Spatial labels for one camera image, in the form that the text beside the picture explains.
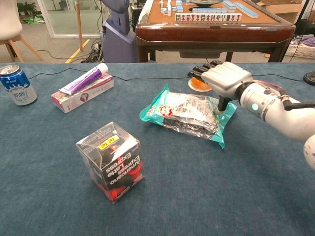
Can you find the stack of blue mahjong tiles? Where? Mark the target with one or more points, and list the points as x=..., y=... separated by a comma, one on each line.
x=169, y=6

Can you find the blue and white drink can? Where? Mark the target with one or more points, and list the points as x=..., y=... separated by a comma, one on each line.
x=17, y=86

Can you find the blue felt table cloth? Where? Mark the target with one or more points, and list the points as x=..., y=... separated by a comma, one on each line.
x=197, y=184

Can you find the blue and white plastic bag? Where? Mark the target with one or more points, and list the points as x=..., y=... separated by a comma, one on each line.
x=182, y=113

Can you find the row of face-up mahjong tiles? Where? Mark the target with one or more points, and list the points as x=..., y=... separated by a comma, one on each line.
x=208, y=17

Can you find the wooden post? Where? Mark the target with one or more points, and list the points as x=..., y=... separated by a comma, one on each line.
x=79, y=24

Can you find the white plastic basket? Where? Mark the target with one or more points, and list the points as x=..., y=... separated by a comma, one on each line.
x=301, y=50

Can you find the white toothpaste box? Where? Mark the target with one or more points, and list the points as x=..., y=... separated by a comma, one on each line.
x=83, y=97

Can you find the black computer mouse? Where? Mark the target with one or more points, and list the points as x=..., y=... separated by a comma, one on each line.
x=310, y=78

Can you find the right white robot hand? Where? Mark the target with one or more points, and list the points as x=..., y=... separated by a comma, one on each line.
x=226, y=78

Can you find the black tripod stand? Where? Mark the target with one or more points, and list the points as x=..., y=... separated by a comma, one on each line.
x=299, y=22

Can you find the orange jelly cup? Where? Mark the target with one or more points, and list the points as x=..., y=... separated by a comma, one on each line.
x=197, y=84

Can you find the long diagonal mahjong tile wall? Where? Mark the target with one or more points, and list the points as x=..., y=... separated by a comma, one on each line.
x=242, y=8

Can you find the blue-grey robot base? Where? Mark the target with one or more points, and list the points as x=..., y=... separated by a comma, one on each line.
x=118, y=37

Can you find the green potted plant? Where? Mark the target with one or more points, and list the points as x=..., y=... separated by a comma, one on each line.
x=25, y=7

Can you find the purple and white toothpaste tube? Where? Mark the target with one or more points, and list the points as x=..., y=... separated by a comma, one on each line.
x=83, y=79

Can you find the clear coffee capsule box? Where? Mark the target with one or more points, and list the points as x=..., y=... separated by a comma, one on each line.
x=113, y=164

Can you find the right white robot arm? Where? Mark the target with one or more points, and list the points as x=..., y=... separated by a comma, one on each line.
x=283, y=115

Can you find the cardboard box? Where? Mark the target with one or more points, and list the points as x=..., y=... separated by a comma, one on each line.
x=283, y=9

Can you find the brown mahjong table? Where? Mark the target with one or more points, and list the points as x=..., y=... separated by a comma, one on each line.
x=214, y=33

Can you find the short mahjong tile wall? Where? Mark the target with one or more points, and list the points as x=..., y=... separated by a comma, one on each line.
x=209, y=10

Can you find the chair with wooden legs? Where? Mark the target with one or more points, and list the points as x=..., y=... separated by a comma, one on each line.
x=13, y=24

